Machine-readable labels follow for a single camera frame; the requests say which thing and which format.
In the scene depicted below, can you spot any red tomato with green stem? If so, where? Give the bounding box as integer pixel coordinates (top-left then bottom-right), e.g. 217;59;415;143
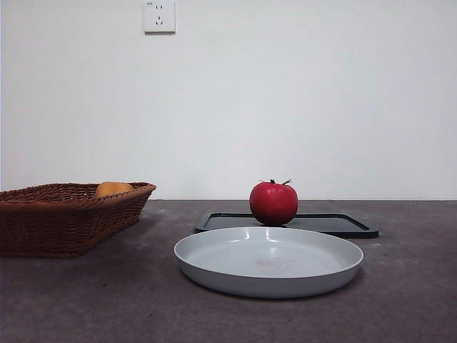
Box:
248;178;299;226

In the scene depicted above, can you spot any round white plate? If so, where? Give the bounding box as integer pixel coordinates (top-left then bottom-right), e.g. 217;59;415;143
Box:
174;225;365;299

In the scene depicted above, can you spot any black cutting board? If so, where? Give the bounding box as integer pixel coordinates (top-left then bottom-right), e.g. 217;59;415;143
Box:
195;211;381;239

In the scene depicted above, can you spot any brown wicker basket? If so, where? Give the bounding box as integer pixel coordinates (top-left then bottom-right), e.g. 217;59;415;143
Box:
0;182;157;258

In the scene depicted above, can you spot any white wall socket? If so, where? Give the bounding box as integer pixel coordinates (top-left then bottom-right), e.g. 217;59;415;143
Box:
144;0;176;35

